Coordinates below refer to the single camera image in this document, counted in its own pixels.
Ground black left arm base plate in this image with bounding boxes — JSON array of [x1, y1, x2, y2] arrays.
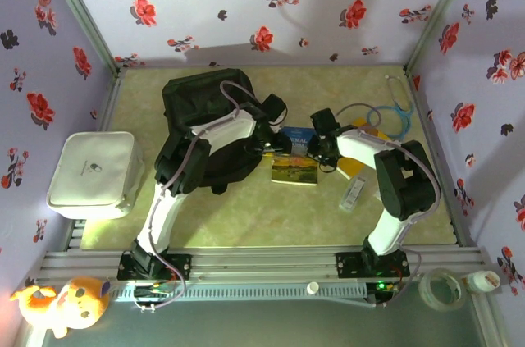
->
[[117, 251, 193, 281]]

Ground clear tape roll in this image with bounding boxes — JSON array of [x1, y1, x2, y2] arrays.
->
[[418, 267, 468, 312]]

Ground orange white plush toy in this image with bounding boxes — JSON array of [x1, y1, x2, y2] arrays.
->
[[10, 276, 112, 340]]

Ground black student backpack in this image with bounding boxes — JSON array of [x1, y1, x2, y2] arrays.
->
[[161, 67, 268, 195]]

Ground yellow cartoon children's book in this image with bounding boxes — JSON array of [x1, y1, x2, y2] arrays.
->
[[336, 116, 390, 180]]

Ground blue Animal Farm book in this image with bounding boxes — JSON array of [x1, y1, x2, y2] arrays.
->
[[281, 126, 317, 158]]

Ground grey aluminium corner post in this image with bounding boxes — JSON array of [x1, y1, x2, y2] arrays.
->
[[39, 0, 124, 77], [404, 0, 481, 75]]

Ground blue stethoscope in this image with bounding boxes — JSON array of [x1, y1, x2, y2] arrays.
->
[[366, 75, 414, 139]]

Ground aluminium table front rail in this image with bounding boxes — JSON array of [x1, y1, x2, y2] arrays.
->
[[39, 246, 493, 282]]

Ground clear plastic pencil box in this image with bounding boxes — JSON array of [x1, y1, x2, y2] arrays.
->
[[338, 174, 368, 212]]

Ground white pill bottle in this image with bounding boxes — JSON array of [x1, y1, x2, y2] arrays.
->
[[462, 269, 502, 294]]

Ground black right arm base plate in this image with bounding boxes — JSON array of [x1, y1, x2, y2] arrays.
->
[[335, 251, 411, 279]]

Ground white zippered storage case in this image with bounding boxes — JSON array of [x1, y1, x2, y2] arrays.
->
[[45, 130, 144, 220]]

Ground landscape cover book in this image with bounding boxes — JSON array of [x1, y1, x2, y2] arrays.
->
[[270, 156, 320, 187]]

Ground white slotted cable duct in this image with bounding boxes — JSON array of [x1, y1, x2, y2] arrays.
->
[[110, 283, 368, 303]]

